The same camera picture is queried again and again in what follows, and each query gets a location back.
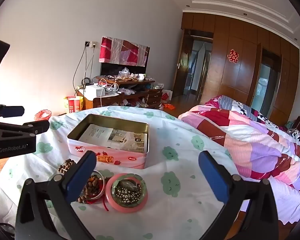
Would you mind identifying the pink bangle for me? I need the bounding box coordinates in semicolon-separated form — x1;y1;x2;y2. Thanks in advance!
105;173;148;213

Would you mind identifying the white green-printed bed sheet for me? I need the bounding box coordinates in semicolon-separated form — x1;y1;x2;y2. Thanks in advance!
0;105;240;240

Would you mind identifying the small brown bead bracelet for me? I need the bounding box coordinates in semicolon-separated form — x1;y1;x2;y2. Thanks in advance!
77;175;101;204

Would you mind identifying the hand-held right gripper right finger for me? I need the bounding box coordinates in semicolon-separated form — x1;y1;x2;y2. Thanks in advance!
198;151;286;240

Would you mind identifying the dark bead bracelet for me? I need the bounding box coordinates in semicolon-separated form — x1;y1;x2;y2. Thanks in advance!
58;159;77;175

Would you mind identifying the red paper cutout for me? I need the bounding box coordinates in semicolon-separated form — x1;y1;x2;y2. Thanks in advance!
227;49;242;64

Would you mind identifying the metal bead bracelet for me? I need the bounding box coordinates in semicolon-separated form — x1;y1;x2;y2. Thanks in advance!
114;184;143;204

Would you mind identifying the grey power cable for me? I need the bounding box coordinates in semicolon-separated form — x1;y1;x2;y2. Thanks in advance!
84;47;95;80
72;45;88;90

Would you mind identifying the wooden television cabinet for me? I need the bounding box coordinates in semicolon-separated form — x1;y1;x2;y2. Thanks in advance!
76;76;164;110

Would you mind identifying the red waste basket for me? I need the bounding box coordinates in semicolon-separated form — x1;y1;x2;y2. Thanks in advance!
34;109;52;121

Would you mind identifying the wooden wardrobe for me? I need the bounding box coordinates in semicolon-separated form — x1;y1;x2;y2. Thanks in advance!
181;12;300;128

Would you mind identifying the white charging cable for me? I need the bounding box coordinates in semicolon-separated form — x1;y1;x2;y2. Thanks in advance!
100;79;120;92

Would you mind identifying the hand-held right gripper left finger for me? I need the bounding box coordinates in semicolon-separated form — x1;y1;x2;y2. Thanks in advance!
15;151;98;240

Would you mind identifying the printed paper leaflet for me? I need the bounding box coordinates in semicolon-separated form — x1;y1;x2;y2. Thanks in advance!
79;124;148;153

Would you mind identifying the pink tin box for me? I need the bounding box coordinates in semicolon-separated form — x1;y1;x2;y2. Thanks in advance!
67;114;150;170

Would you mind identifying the wooden door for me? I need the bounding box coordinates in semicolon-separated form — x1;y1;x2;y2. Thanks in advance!
173;29;190;98

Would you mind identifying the red knotted cord pendant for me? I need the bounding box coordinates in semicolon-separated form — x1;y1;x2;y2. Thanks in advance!
86;194;110;212

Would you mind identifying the patchwork quilt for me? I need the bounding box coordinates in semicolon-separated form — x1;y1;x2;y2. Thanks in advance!
178;95;300;227

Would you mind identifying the black white pillow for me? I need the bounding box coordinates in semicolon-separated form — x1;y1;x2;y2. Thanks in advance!
287;128;300;153

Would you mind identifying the red yellow carton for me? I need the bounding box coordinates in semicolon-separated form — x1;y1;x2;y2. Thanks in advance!
63;96;84;114

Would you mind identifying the white red paper bag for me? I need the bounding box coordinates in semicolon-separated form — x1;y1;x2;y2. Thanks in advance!
161;89;173;102

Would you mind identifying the patchwork television cover cloth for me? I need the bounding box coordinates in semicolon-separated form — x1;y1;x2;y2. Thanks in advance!
99;36;150;67

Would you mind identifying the black television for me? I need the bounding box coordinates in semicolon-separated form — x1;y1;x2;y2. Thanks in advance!
100;61;150;80

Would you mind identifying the white box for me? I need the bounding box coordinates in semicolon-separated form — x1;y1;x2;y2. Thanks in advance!
84;85;106;98

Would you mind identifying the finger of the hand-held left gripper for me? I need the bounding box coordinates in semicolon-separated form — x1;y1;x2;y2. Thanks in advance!
0;102;25;122
0;120;50;135

